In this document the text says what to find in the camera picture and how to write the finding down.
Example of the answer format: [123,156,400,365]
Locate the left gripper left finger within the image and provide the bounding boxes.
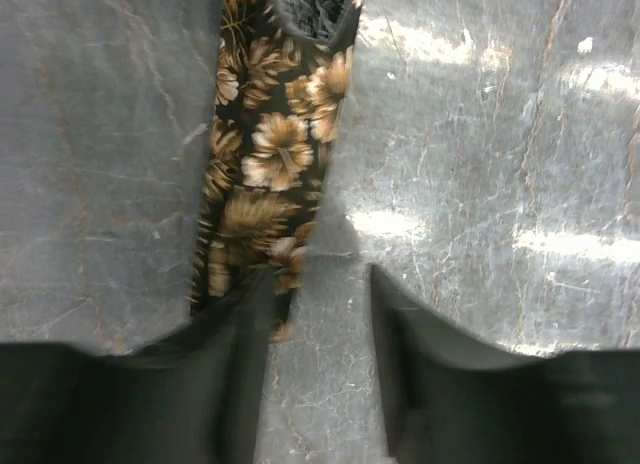
[1,268,274,464]

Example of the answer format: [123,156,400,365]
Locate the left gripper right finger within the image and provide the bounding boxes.
[369,264,639,464]

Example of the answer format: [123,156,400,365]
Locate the brown floral tie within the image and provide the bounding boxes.
[190,0,364,343]

